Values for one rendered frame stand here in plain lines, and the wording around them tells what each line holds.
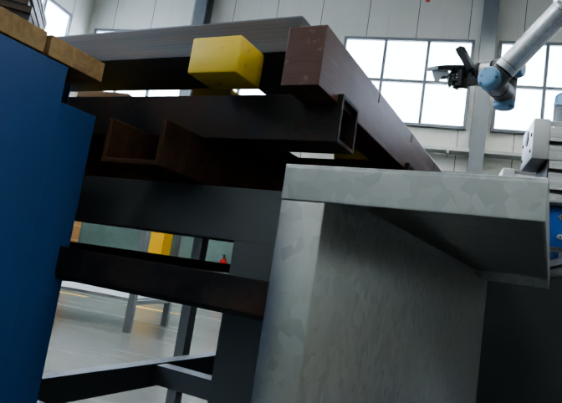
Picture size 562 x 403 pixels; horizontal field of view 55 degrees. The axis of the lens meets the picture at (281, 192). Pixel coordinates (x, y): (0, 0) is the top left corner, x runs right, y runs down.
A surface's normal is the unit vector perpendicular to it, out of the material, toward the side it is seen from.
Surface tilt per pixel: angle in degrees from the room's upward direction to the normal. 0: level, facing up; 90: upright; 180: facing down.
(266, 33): 90
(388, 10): 90
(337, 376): 90
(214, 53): 90
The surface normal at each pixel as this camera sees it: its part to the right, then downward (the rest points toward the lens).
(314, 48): -0.43, -0.19
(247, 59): 0.89, 0.07
